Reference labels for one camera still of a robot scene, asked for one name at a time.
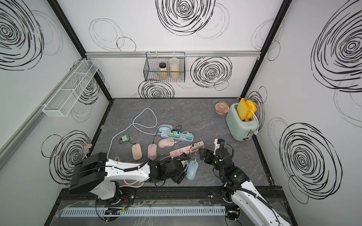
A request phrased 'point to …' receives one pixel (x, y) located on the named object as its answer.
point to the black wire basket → (152, 68)
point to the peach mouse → (136, 151)
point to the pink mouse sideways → (165, 142)
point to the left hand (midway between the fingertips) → (182, 170)
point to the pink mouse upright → (152, 151)
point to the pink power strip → (200, 144)
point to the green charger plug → (127, 137)
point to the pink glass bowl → (222, 108)
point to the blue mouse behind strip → (165, 127)
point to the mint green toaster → (242, 130)
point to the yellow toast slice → (245, 109)
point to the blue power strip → (187, 137)
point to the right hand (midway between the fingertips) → (203, 152)
